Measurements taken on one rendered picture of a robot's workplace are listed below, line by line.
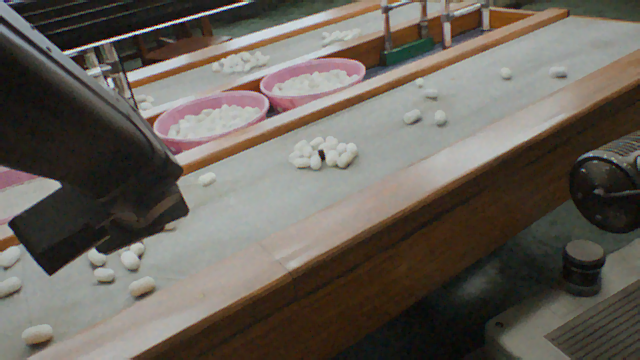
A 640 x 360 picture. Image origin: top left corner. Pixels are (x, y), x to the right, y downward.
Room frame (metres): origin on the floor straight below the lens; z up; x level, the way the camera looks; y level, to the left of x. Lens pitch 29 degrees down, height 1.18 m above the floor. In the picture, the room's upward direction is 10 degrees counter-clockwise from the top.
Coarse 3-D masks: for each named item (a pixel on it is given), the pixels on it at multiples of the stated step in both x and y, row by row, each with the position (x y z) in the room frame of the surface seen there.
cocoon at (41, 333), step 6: (30, 330) 0.48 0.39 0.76; (36, 330) 0.48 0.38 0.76; (42, 330) 0.48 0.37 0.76; (48, 330) 0.48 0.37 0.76; (24, 336) 0.48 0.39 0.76; (30, 336) 0.48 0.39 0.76; (36, 336) 0.48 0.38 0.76; (42, 336) 0.48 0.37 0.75; (48, 336) 0.48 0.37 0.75; (24, 342) 0.48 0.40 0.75; (30, 342) 0.48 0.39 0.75; (36, 342) 0.48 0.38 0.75
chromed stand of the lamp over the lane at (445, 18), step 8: (440, 0) 1.31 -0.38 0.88; (448, 0) 1.30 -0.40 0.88; (480, 0) 1.38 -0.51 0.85; (488, 0) 1.37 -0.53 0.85; (448, 8) 1.30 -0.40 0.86; (464, 8) 1.34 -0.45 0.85; (472, 8) 1.34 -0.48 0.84; (480, 8) 1.36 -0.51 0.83; (488, 8) 1.37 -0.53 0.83; (448, 16) 1.30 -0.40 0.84; (456, 16) 1.32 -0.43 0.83; (488, 16) 1.37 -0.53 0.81; (448, 24) 1.30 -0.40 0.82; (488, 24) 1.37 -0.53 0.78; (448, 32) 1.30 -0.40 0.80; (488, 32) 1.37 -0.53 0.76; (448, 40) 1.30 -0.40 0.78
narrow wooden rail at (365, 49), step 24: (408, 24) 1.59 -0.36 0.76; (432, 24) 1.63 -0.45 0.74; (456, 24) 1.68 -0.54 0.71; (480, 24) 1.74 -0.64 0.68; (336, 48) 1.46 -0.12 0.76; (360, 48) 1.48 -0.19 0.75; (384, 48) 1.53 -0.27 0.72; (264, 72) 1.36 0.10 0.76; (288, 72) 1.36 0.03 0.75; (312, 72) 1.40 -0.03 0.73; (192, 96) 1.26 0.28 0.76
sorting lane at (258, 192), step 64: (512, 64) 1.15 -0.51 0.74; (576, 64) 1.08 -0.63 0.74; (320, 128) 0.98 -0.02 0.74; (384, 128) 0.92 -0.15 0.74; (448, 128) 0.87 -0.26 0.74; (192, 192) 0.80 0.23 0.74; (256, 192) 0.76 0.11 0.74; (320, 192) 0.72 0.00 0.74; (0, 256) 0.70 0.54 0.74; (192, 256) 0.61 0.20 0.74; (0, 320) 0.54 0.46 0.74; (64, 320) 0.52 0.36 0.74
